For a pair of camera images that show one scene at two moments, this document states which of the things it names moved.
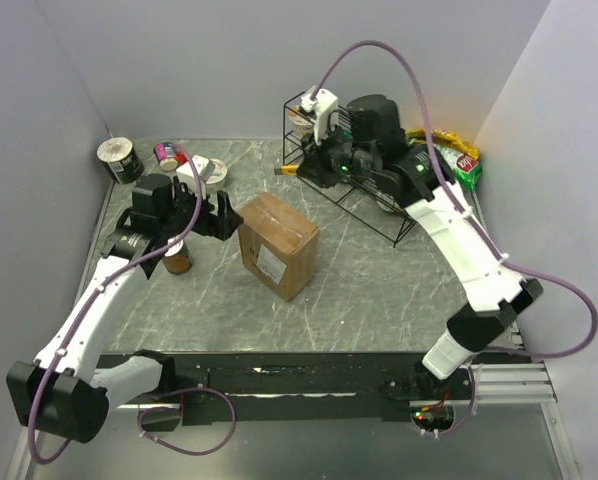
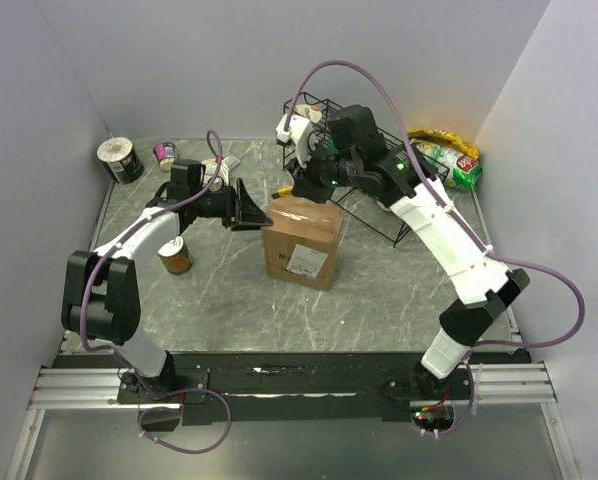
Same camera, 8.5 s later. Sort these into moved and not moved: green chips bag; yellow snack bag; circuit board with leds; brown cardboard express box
Moved: brown cardboard express box
Not moved: green chips bag; circuit board with leds; yellow snack bag
